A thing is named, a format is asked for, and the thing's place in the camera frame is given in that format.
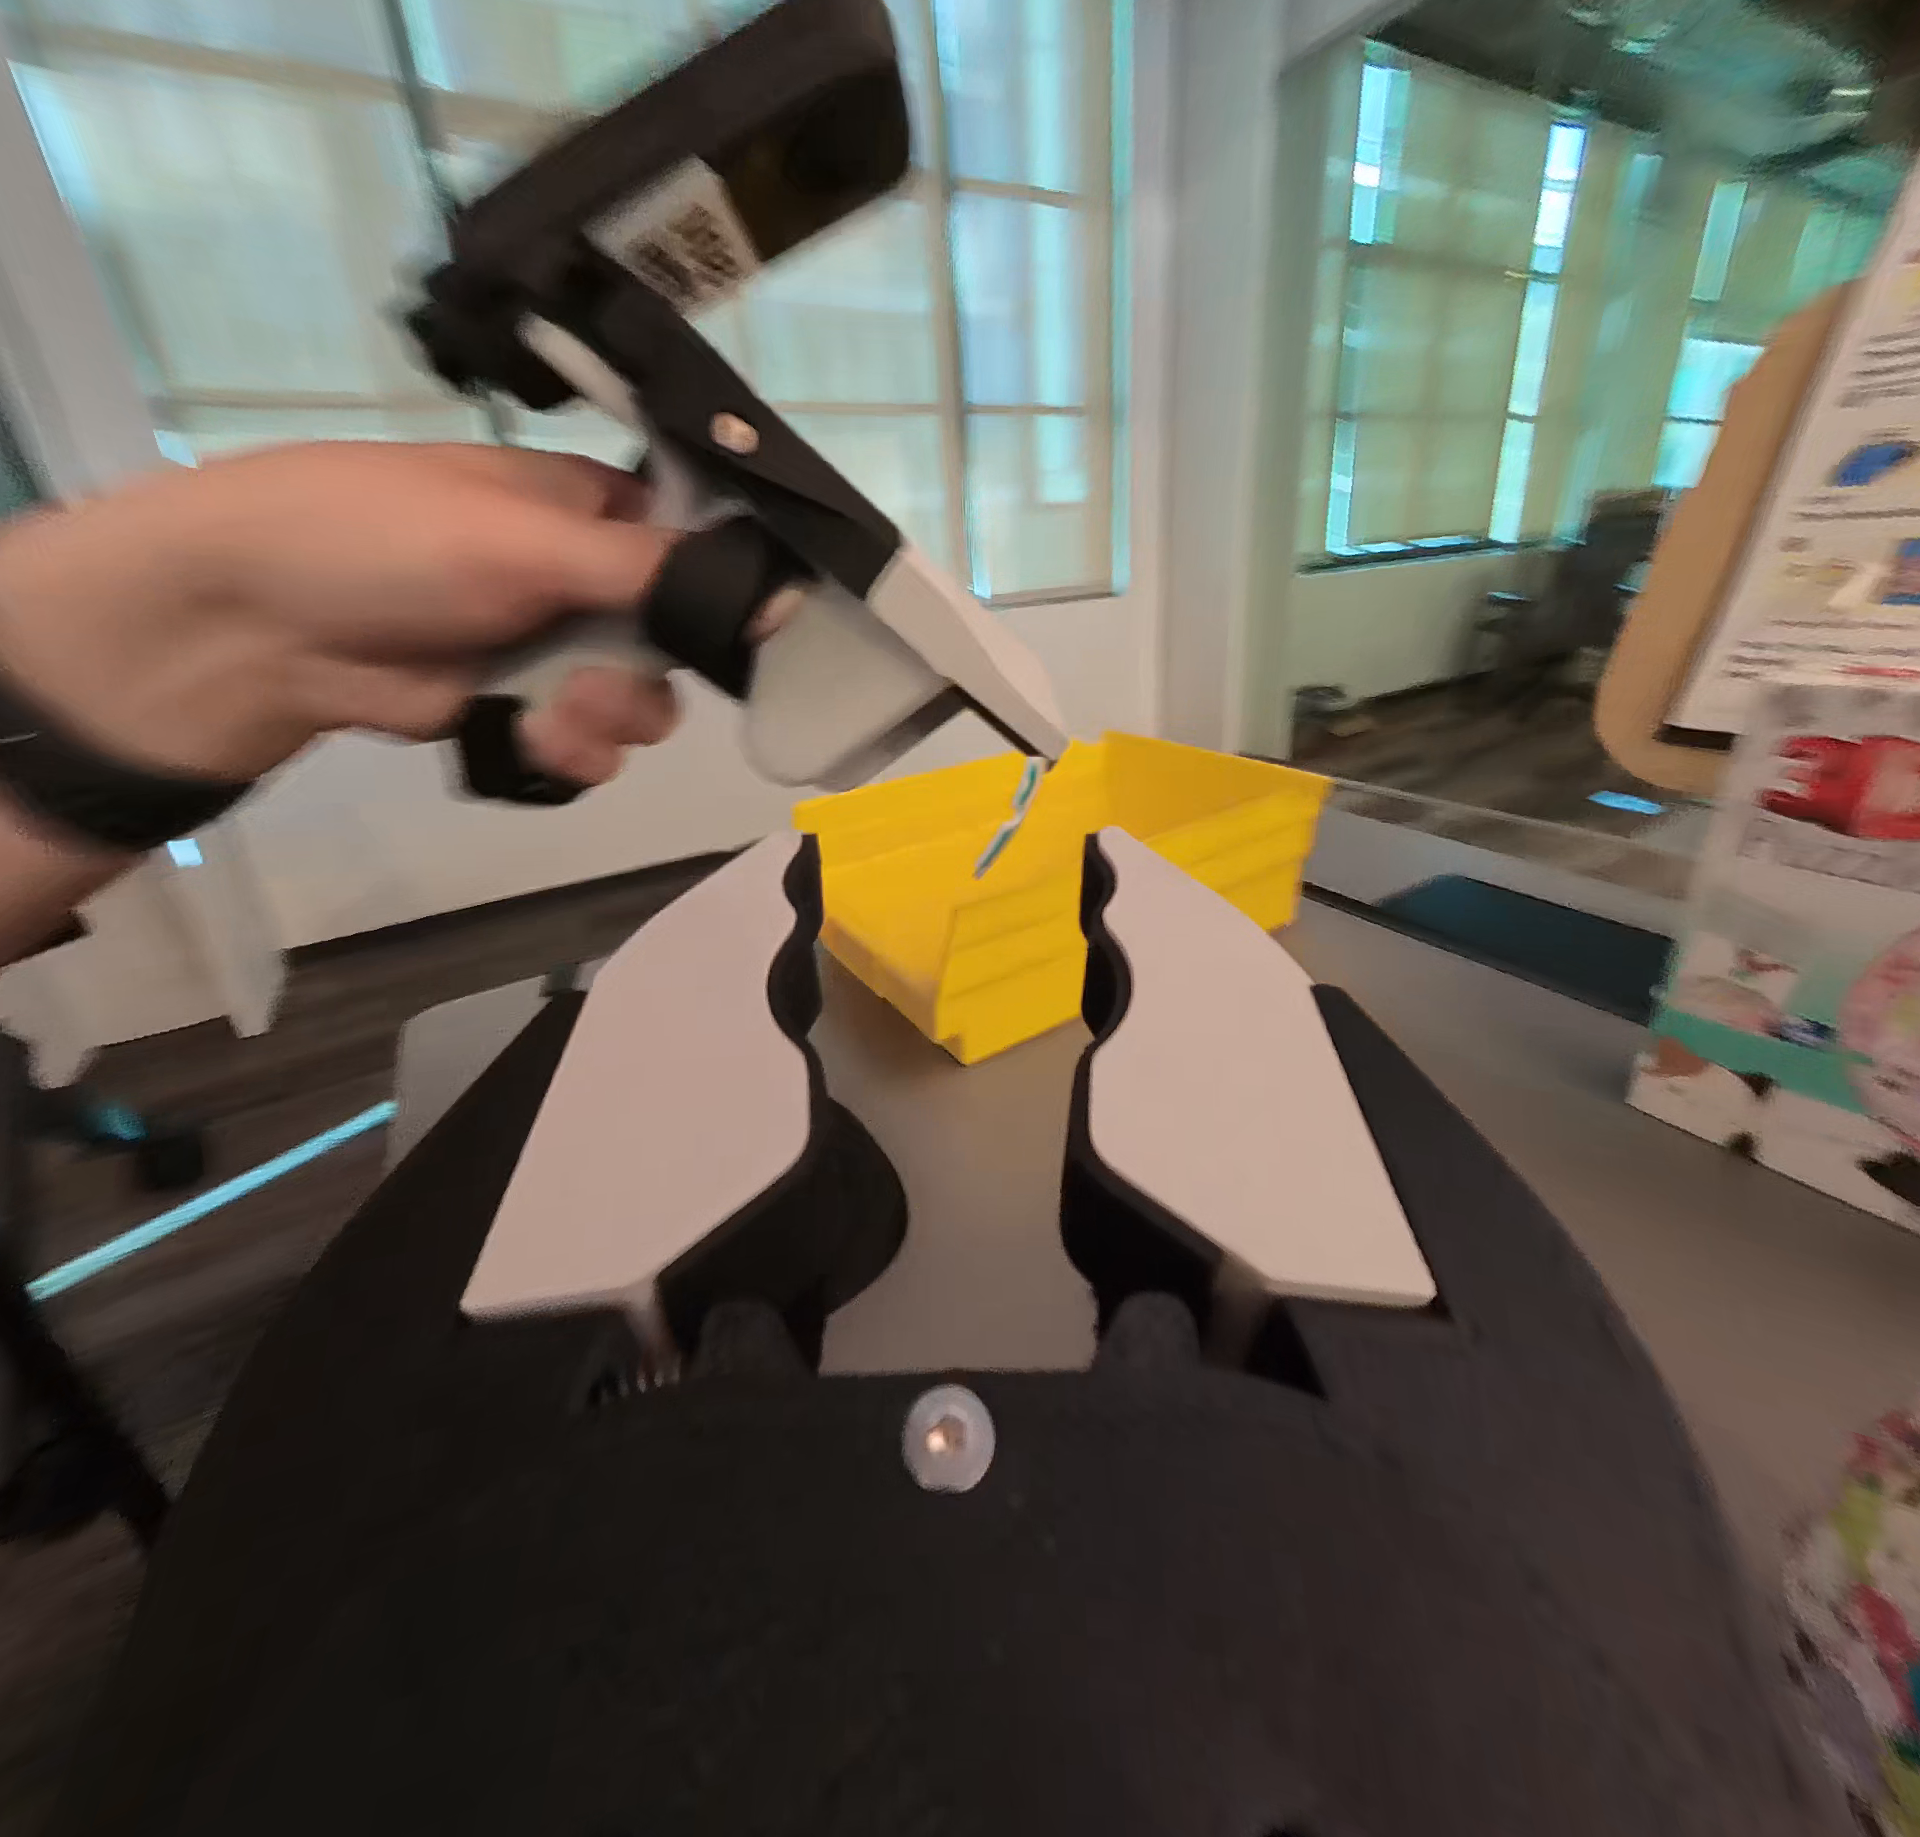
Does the teal floor mat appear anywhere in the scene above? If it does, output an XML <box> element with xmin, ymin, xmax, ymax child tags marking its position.
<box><xmin>1369</xmin><ymin>874</ymin><xmax>1677</xmax><ymax>1026</ymax></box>

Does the puzzle cardboard box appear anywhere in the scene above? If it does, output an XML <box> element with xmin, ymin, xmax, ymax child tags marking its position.
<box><xmin>1624</xmin><ymin>681</ymin><xmax>1920</xmax><ymax>1242</ymax></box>

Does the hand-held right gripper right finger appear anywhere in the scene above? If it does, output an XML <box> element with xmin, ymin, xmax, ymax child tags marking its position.
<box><xmin>1061</xmin><ymin>822</ymin><xmax>1442</xmax><ymax>1317</ymax></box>

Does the person's left forearm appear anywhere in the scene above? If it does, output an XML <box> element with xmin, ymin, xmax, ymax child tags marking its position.
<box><xmin>0</xmin><ymin>800</ymin><xmax>118</xmax><ymax>972</ymax></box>

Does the colourful cartoon puzzle ball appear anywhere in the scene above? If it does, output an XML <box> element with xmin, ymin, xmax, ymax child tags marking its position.
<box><xmin>1778</xmin><ymin>1409</ymin><xmax>1920</xmax><ymax>1831</ymax></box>

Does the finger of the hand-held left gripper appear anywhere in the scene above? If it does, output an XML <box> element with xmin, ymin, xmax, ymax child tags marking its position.
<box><xmin>740</xmin><ymin>587</ymin><xmax>962</xmax><ymax>794</ymax></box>
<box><xmin>868</xmin><ymin>543</ymin><xmax>1074</xmax><ymax>762</ymax></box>

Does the yellow plastic bin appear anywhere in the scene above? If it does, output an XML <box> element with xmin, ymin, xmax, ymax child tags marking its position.
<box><xmin>792</xmin><ymin>729</ymin><xmax>1338</xmax><ymax>1067</ymax></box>

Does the curved puzzle piece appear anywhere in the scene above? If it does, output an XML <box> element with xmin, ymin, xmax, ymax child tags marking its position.
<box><xmin>971</xmin><ymin>754</ymin><xmax>1052</xmax><ymax>882</ymax></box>

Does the cork board with posters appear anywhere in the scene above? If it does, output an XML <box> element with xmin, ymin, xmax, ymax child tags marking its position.
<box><xmin>1594</xmin><ymin>196</ymin><xmax>1920</xmax><ymax>794</ymax></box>

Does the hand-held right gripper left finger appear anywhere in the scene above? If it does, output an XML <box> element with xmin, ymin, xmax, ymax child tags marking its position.
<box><xmin>456</xmin><ymin>824</ymin><xmax>912</xmax><ymax>1324</ymax></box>

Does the person's left hand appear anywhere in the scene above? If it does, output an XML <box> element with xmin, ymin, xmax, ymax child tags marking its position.
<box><xmin>0</xmin><ymin>441</ymin><xmax>684</xmax><ymax>796</ymax></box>

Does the black office chair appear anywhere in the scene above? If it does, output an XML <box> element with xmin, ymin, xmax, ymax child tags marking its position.
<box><xmin>1478</xmin><ymin>484</ymin><xmax>1669</xmax><ymax>717</ymax></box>

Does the black wrist strap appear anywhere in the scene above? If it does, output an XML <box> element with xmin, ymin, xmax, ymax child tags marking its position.
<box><xmin>0</xmin><ymin>675</ymin><xmax>255</xmax><ymax>851</ymax></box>

